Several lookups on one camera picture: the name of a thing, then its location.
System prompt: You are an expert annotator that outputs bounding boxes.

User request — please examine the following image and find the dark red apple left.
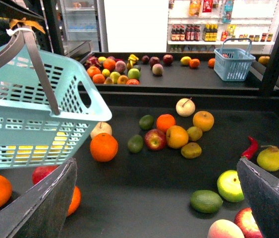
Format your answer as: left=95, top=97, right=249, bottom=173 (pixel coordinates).
left=149, top=57, right=160, bottom=68

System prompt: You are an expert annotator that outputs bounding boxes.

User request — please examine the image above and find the white sauce shelf unit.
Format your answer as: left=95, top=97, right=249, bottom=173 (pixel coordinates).
left=167, top=0, right=279, bottom=54

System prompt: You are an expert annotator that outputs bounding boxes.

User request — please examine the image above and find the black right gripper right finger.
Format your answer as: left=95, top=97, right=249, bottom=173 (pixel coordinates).
left=236, top=158, right=279, bottom=238

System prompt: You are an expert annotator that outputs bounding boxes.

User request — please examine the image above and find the pale pear with stem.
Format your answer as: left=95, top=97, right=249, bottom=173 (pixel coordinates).
left=175, top=97, right=196, bottom=117

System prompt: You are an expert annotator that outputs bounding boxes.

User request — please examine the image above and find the green apple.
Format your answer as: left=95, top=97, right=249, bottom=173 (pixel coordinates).
left=217, top=170, right=244, bottom=203

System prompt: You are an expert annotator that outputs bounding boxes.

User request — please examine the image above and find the red chili pepper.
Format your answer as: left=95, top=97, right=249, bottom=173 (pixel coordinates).
left=241, top=136, right=259, bottom=160

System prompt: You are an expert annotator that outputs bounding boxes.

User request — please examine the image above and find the light blue shopping basket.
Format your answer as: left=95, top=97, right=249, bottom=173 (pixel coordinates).
left=0, top=23, right=112, bottom=169

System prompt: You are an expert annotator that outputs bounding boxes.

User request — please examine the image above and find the large orange front left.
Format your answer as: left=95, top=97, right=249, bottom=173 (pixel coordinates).
left=103, top=58, right=116, bottom=72

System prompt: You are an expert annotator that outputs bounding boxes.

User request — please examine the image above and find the small blue basket on shelf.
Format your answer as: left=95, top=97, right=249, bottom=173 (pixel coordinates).
left=214, top=38, right=256, bottom=82

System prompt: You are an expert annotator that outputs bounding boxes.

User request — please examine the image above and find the yellow-green pear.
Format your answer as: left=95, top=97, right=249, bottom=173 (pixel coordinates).
left=257, top=145, right=279, bottom=172

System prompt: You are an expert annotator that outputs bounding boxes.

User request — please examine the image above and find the yellow lemon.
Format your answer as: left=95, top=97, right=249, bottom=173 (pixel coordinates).
left=180, top=56, right=191, bottom=66
left=2, top=132, right=71, bottom=163

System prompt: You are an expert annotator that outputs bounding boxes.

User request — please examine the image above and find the black metal shelf rack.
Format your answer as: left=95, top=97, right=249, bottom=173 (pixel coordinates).
left=0, top=0, right=279, bottom=238

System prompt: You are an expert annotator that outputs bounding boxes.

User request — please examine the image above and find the orange near small basket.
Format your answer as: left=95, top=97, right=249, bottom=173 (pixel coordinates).
left=208, top=58, right=216, bottom=68

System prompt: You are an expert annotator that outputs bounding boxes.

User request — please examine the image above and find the orange beside far lemon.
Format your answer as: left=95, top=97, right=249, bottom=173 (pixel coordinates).
left=189, top=59, right=200, bottom=69

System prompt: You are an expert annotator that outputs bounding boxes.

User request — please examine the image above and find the orange fruit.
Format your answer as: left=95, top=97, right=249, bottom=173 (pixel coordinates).
left=90, top=133, right=118, bottom=163

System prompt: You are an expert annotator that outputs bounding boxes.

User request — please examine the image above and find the yellow-orange apple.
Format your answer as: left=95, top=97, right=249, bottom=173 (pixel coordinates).
left=192, top=111, right=215, bottom=132

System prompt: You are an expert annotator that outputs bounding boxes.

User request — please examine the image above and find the dark red apple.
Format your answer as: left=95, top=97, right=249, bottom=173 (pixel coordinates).
left=149, top=57, right=160, bottom=68
left=163, top=54, right=173, bottom=66

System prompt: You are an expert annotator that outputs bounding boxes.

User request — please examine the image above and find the green lime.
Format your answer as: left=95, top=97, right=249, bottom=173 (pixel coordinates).
left=190, top=190, right=223, bottom=214

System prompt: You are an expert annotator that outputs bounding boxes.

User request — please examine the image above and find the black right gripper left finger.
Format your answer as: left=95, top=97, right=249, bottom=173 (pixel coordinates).
left=0, top=158, right=77, bottom=238

